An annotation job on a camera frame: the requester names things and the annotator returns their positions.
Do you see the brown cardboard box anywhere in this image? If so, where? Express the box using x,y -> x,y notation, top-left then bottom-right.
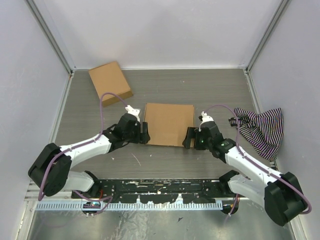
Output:
144,102 -> 195,147
88,61 -> 134,100

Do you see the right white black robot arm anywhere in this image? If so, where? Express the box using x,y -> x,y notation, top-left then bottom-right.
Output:
182,120 -> 308,226

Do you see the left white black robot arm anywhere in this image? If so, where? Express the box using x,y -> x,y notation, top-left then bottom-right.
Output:
28,113 -> 151,199

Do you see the closed brown cardboard box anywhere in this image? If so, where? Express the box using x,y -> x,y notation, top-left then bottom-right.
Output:
88,61 -> 134,100

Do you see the purple white striped cloth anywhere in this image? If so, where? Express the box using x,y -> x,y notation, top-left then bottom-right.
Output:
229,107 -> 284,162

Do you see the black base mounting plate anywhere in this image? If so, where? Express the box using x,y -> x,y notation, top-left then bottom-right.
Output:
70,178 -> 251,204

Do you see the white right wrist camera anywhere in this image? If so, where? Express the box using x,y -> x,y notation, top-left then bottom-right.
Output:
198,111 -> 214,132

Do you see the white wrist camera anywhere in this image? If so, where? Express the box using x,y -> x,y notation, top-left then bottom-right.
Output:
198,111 -> 214,132
125,105 -> 141,122

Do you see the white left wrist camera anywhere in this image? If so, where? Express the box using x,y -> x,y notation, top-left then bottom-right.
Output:
125,105 -> 141,122

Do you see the white slotted cable duct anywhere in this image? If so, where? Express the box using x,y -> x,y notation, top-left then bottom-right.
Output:
35,200 -> 223,211

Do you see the aluminium front rail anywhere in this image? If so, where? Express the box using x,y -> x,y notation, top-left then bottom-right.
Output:
24,178 -> 298,201

